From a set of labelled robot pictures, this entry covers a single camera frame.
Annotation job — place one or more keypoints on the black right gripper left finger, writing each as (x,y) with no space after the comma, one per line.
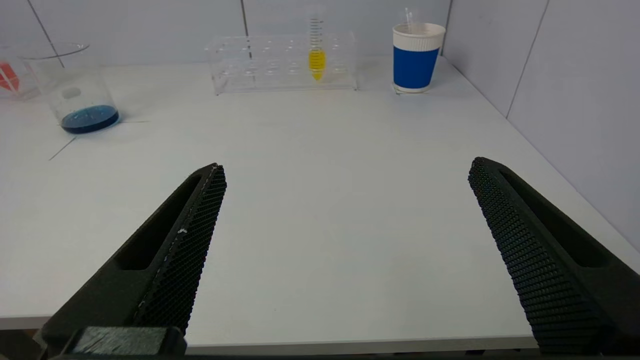
(165,265)

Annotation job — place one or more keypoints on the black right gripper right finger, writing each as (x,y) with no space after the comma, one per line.
(550,270)

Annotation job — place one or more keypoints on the test tube with red pigment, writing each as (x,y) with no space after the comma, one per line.
(7,77)
(409,17)

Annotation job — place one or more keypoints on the clear glass beaker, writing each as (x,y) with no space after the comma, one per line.
(85,115)

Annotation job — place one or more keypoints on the clear acrylic test tube rack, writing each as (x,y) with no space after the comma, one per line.
(280,65)
(22,80)

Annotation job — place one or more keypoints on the test tube with yellow pigment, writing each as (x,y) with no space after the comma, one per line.
(317,60)

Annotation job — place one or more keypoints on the blue white paper cup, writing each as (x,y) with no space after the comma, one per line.
(415,65)

